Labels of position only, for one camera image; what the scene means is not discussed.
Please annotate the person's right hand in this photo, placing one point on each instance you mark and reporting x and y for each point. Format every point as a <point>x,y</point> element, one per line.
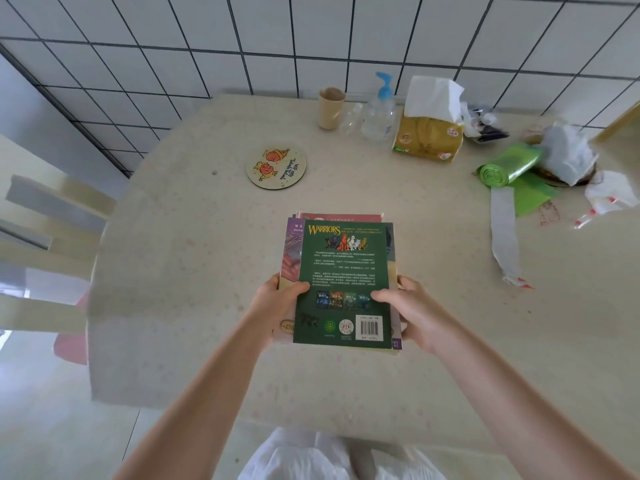
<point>420,319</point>

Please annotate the person's left hand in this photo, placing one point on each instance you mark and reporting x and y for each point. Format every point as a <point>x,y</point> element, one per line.
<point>272,309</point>

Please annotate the purple cover book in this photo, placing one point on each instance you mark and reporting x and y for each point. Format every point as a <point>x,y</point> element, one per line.
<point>290,254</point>

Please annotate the grey cover book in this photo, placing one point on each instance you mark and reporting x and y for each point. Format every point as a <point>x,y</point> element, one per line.
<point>392,244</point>

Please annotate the dark green cat cover book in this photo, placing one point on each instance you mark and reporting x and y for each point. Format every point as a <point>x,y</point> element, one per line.
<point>345,269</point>

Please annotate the stack of mixed books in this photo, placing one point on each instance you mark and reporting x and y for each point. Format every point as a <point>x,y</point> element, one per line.
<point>340,215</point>

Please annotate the person's left forearm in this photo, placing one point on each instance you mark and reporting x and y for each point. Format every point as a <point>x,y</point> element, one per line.
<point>200,409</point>

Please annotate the person's right forearm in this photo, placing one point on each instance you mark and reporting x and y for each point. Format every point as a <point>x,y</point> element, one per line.
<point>510,409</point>

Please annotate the person's white trousers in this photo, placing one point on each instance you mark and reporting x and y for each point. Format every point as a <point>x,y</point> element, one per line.
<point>300,459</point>

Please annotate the beige speckled table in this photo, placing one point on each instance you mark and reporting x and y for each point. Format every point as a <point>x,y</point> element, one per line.
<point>175,294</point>

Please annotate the round cartoon coaster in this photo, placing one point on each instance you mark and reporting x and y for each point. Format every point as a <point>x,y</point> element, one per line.
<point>280,169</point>

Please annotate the green bin bag roll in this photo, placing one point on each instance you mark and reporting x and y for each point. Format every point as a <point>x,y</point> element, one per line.
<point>510,164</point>

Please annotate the yellow tissue pack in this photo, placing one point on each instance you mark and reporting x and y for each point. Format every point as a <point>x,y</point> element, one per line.
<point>427,139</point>

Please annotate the brown woven basket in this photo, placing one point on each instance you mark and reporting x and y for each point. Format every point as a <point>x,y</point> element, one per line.
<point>547,175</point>

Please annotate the tray of small items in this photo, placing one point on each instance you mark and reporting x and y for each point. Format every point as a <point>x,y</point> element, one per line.
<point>487,132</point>

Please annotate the small clear bottle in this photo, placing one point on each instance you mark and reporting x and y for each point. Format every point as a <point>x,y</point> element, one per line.
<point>350,122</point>

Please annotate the pink plastic stool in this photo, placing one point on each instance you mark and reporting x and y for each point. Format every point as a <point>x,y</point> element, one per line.
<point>72,344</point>

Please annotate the clear blue pump bottle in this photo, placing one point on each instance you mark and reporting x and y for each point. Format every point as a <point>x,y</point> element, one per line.
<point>378,119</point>

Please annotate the beige cup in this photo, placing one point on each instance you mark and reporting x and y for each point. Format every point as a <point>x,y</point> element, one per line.
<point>331,112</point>

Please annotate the white red plastic bag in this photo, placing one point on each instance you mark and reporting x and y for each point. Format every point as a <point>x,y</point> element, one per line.
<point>610,192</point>

